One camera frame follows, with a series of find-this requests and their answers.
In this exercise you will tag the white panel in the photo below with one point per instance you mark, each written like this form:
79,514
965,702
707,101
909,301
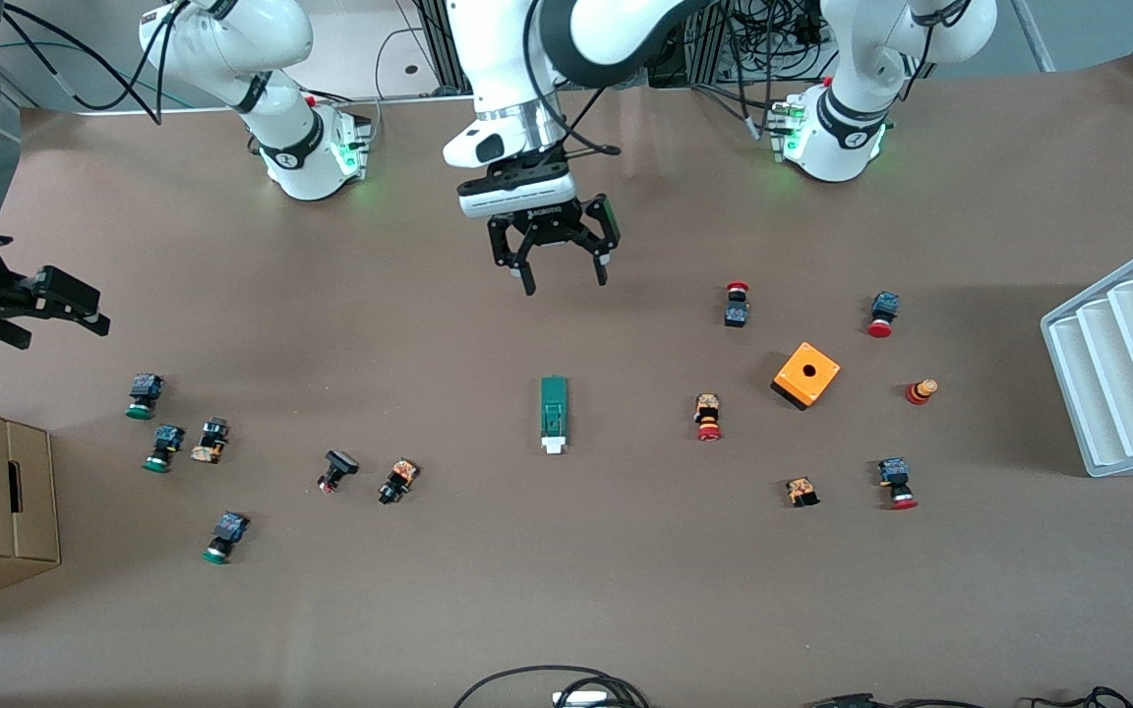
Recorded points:
380,49

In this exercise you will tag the beige black switch block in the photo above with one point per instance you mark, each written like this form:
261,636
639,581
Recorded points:
210,442

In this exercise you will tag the green mushroom button blue block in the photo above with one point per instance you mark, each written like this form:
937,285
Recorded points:
166,441
229,528
144,391

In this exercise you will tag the red mushroom button blue block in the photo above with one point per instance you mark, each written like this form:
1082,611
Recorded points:
737,315
883,310
894,477

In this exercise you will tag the orange contact block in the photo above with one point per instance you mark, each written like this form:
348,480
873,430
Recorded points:
802,491

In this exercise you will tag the white slotted rack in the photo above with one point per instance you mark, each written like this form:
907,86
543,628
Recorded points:
1117,374

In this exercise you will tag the orange button box with hole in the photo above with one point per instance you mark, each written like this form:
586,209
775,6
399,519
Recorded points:
807,388

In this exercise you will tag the black flat square button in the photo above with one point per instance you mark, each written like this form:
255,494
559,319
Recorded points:
338,462

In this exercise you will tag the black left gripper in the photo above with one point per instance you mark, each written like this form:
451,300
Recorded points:
545,229

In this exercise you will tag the green load switch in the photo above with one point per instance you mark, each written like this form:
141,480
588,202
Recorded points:
554,413

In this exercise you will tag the black selector switch orange block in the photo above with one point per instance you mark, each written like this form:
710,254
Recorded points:
399,479

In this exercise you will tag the white plug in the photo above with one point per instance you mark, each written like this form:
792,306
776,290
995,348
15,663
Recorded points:
581,699

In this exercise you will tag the red stop button orange block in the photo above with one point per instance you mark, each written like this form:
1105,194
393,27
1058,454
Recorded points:
707,413

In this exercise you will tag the red yellow button head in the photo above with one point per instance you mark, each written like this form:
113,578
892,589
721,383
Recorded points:
921,391

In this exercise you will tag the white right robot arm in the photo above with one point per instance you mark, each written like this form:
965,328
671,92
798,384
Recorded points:
232,39

